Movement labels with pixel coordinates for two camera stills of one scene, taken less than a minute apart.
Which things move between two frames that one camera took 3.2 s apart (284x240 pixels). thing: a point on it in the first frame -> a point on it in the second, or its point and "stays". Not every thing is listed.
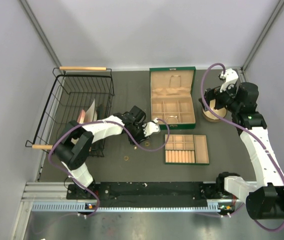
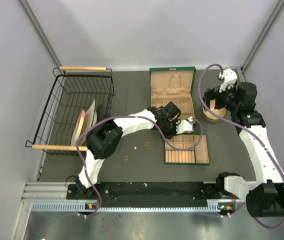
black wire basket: [84, 94] stays
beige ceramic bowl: [209, 116] stays
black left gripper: [141, 137] -> [170, 135]
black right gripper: [215, 93] stays
